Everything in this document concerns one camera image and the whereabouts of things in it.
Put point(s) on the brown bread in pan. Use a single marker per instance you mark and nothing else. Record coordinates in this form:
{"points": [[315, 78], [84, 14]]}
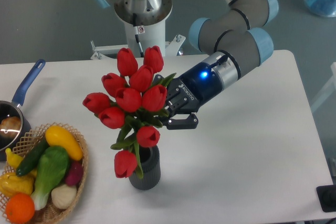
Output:
{"points": [[10, 127]]}

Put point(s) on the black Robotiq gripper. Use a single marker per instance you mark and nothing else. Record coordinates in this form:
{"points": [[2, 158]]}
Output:
{"points": [[187, 93]]}

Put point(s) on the blue handled saucepan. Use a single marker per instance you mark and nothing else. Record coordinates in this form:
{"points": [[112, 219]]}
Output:
{"points": [[13, 107]]}

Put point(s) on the green cucumber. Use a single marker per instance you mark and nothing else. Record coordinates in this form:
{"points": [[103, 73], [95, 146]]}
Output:
{"points": [[31, 159]]}

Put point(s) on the yellow squash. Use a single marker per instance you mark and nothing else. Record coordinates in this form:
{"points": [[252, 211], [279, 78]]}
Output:
{"points": [[58, 136]]}

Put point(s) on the orange fruit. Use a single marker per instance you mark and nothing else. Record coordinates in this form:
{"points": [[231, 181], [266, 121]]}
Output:
{"points": [[20, 208]]}

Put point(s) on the purple red onion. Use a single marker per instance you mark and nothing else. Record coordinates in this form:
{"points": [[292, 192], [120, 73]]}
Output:
{"points": [[75, 174]]}

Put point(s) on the red tulip bouquet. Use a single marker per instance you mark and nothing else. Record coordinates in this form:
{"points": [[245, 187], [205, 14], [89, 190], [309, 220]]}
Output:
{"points": [[133, 103]]}

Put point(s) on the yellow banana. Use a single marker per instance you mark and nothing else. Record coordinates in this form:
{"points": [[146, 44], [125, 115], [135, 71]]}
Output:
{"points": [[12, 162]]}

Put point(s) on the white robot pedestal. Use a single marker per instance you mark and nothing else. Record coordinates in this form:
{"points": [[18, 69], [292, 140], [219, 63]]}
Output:
{"points": [[145, 26]]}

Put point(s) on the woven wicker basket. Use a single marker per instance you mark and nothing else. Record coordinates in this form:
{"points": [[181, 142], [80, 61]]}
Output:
{"points": [[50, 213]]}

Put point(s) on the dark grey ribbed vase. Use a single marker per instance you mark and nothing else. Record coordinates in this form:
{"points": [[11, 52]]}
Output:
{"points": [[150, 164]]}

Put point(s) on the black device at edge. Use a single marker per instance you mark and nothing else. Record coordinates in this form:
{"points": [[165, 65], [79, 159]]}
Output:
{"points": [[326, 195]]}

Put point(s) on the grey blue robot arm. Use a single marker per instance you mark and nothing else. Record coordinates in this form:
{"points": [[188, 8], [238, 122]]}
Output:
{"points": [[235, 44]]}

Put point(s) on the white frame at right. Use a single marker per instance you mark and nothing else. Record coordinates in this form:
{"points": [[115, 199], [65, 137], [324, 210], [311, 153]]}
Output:
{"points": [[323, 94]]}

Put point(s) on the white garlic bulb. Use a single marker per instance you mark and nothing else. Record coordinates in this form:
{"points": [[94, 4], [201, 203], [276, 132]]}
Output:
{"points": [[63, 196]]}

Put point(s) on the yellow orange gourd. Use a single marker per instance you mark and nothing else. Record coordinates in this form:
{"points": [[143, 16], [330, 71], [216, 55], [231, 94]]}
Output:
{"points": [[11, 184]]}

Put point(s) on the green bok choy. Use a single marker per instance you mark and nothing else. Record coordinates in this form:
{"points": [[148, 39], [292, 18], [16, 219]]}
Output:
{"points": [[51, 169]]}

